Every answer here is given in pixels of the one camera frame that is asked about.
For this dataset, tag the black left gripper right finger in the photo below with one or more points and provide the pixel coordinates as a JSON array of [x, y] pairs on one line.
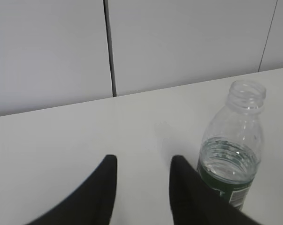
[[192, 202]]

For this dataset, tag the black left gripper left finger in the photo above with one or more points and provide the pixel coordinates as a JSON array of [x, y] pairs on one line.
[[92, 203]]

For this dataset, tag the clear green-label water bottle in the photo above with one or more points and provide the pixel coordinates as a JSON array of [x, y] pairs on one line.
[[232, 144]]

